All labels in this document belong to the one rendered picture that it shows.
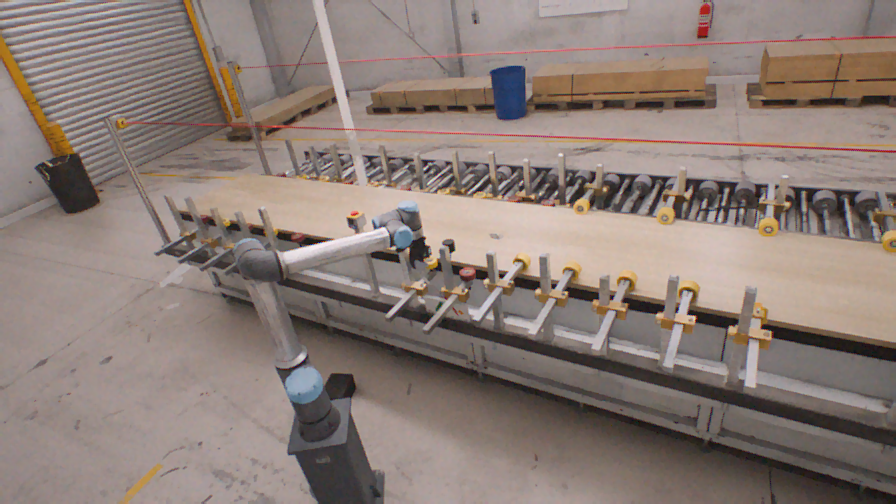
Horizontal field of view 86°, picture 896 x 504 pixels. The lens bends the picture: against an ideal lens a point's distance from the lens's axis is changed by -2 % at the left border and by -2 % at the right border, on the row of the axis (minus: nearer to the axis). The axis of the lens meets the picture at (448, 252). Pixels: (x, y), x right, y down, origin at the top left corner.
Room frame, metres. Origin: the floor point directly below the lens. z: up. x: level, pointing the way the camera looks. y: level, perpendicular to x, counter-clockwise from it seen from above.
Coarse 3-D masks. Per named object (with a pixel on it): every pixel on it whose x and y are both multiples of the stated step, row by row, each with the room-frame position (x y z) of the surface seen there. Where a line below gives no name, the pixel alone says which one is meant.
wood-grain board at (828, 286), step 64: (256, 192) 3.73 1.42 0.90; (320, 192) 3.50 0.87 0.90; (384, 192) 3.29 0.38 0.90; (512, 256) 2.16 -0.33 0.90; (576, 256) 2.06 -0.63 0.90; (640, 256) 1.97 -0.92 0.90; (704, 256) 1.88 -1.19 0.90; (768, 256) 1.79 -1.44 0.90; (832, 256) 1.71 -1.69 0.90; (768, 320) 1.40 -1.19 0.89; (832, 320) 1.33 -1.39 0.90
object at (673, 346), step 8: (688, 296) 1.54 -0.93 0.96; (680, 304) 1.50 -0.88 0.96; (688, 304) 1.50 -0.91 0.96; (680, 312) 1.46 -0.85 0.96; (680, 328) 1.37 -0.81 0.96; (672, 336) 1.34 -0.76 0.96; (680, 336) 1.33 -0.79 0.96; (672, 344) 1.30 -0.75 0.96; (672, 352) 1.26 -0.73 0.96; (672, 360) 1.22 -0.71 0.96; (664, 368) 1.20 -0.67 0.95; (672, 368) 1.20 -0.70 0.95
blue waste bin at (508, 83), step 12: (492, 72) 7.80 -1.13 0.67; (504, 72) 7.90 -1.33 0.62; (516, 72) 7.38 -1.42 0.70; (492, 84) 7.59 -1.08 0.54; (504, 84) 7.40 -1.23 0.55; (516, 84) 7.39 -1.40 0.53; (504, 96) 7.43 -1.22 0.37; (516, 96) 7.40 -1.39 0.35; (504, 108) 7.44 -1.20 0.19; (516, 108) 7.41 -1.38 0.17; (504, 120) 7.46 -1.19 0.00
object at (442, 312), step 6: (468, 282) 2.05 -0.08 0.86; (450, 300) 1.93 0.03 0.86; (456, 300) 1.94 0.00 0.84; (444, 306) 1.89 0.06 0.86; (450, 306) 1.90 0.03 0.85; (438, 312) 1.85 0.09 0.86; (444, 312) 1.85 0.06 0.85; (432, 318) 1.81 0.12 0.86; (438, 318) 1.81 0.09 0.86; (426, 324) 1.78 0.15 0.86; (432, 324) 1.77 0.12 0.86; (426, 330) 1.74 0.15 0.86; (432, 330) 1.76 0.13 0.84
